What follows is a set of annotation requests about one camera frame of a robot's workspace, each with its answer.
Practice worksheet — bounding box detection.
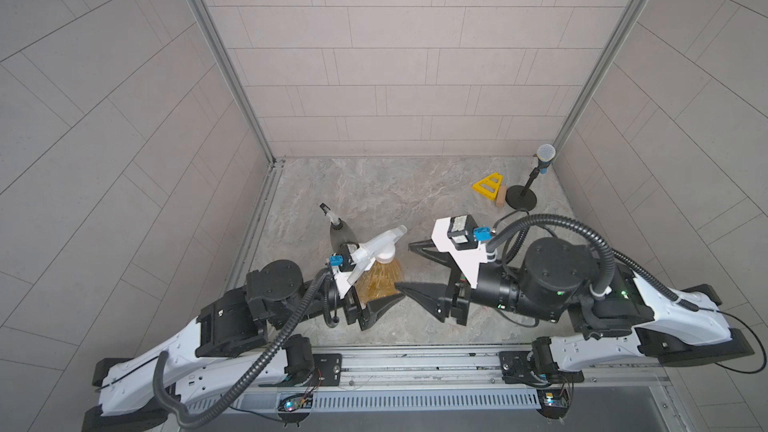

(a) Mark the orange plastic bottle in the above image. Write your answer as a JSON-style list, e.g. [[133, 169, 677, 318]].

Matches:
[[355, 259, 403, 305]]

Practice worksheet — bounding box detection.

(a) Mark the clear spray nozzle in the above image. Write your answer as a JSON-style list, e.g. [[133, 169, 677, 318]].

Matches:
[[347, 225, 408, 286]]

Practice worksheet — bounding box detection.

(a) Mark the grey bottle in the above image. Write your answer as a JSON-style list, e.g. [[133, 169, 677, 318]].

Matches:
[[330, 219, 359, 253]]

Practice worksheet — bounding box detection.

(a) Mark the black white spray nozzle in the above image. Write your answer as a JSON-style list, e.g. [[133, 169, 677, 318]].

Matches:
[[319, 203, 341, 227]]

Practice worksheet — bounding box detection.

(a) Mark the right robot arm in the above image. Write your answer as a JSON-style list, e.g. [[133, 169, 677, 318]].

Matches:
[[395, 237, 754, 388]]

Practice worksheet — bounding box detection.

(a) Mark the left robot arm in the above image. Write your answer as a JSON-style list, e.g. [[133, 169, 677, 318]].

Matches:
[[82, 260, 403, 431]]

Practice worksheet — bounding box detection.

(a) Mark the yellow triangle block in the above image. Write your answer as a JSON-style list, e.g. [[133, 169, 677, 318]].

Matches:
[[472, 173, 504, 202]]

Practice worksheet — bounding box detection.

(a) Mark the microphone on black stand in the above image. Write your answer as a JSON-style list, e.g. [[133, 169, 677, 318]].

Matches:
[[505, 144, 557, 212]]

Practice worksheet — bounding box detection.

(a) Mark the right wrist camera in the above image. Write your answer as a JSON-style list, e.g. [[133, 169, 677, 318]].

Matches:
[[431, 214, 497, 289]]

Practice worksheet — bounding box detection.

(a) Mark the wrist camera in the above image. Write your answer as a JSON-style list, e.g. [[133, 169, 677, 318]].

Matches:
[[329, 242, 371, 299], [431, 214, 497, 289]]

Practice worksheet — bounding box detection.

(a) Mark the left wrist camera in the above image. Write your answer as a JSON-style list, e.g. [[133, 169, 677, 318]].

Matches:
[[329, 242, 371, 299]]

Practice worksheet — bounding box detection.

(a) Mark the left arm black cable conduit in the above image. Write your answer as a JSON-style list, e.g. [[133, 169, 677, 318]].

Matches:
[[152, 268, 331, 430]]

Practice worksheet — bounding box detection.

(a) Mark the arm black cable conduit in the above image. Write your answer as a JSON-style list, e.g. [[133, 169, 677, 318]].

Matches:
[[152, 268, 331, 430], [485, 213, 700, 313]]

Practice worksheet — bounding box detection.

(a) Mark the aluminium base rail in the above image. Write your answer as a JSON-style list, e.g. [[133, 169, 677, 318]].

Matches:
[[173, 344, 661, 415]]

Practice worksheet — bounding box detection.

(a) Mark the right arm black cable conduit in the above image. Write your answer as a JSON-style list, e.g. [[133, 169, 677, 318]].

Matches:
[[485, 213, 700, 313]]

